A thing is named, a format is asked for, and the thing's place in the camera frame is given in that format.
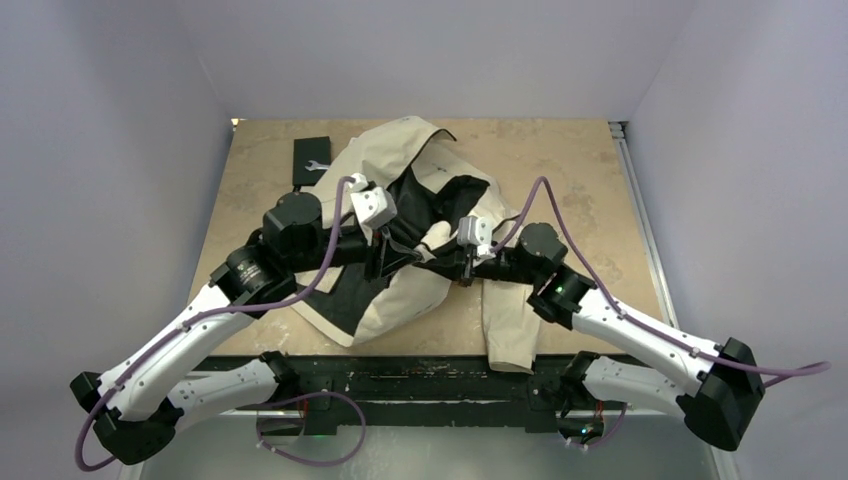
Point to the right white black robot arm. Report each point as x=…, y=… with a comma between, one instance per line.
x=712, y=387

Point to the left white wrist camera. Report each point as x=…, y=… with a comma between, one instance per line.
x=373, y=205

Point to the beige jacket with black lining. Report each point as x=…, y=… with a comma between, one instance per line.
x=410, y=312

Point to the black pouch with wrench logo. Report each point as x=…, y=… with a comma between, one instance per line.
x=311, y=158

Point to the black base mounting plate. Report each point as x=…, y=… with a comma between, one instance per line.
x=426, y=391

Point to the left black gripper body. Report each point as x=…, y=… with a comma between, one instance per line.
x=352, y=246

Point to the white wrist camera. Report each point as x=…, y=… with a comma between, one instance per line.
x=373, y=205
x=474, y=235

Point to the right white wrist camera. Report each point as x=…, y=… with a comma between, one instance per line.
x=474, y=235

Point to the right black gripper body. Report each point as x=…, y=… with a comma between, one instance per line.
x=502, y=268

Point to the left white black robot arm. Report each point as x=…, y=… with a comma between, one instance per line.
x=136, y=408

